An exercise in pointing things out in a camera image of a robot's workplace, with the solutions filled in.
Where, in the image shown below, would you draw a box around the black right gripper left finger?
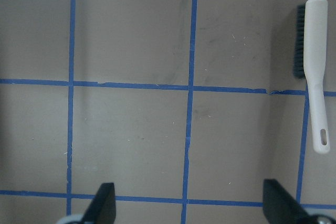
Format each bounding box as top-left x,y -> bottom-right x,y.
56,182 -> 117,224

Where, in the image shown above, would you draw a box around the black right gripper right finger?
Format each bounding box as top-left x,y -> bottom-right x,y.
262,178 -> 336,224

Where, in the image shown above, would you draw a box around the beige hand brush black bristles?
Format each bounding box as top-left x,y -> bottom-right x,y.
293,0 -> 330,154

